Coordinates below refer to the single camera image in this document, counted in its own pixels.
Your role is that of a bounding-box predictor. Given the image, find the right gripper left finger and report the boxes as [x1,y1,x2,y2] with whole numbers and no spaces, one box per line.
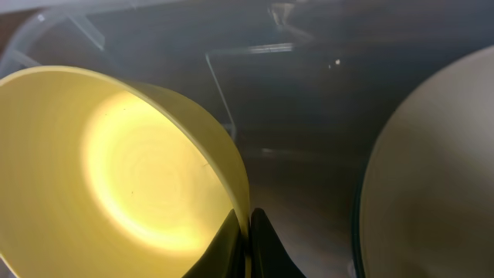
[183,209,245,278]

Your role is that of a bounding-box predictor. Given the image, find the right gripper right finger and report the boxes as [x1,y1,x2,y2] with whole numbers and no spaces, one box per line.
[250,208,306,278]

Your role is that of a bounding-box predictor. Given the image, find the dark blue bowl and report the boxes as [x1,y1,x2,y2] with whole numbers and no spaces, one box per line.
[350,182,365,278]

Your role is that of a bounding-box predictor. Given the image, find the yellow bowl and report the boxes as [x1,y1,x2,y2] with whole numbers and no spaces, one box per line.
[1,66,249,277]

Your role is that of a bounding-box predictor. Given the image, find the large beige bowl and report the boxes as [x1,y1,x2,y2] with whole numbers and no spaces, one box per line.
[360,48,493,277]

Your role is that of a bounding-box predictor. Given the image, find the clear plastic storage bin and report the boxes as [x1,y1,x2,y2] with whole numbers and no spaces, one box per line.
[1,0,493,277]

